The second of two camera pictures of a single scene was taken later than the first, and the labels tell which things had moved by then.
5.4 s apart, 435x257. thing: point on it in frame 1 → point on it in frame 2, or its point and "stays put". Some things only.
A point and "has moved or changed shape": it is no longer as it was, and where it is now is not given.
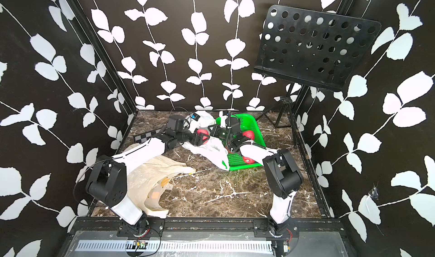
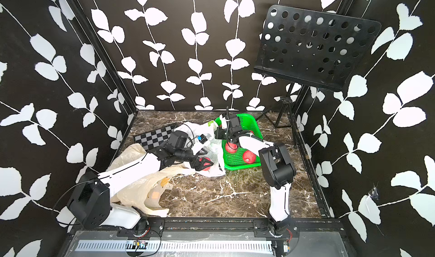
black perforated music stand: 312,47 stays put
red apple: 249,133 has moved or changed shape
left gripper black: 195,135 → 199,166
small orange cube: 155,195 stays put
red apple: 248,160 has moved or changed shape
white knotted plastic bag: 212,148 has moved or changed shape
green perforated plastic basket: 235,160 stays put
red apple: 204,132 → 205,163
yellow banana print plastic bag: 146,179 stays put
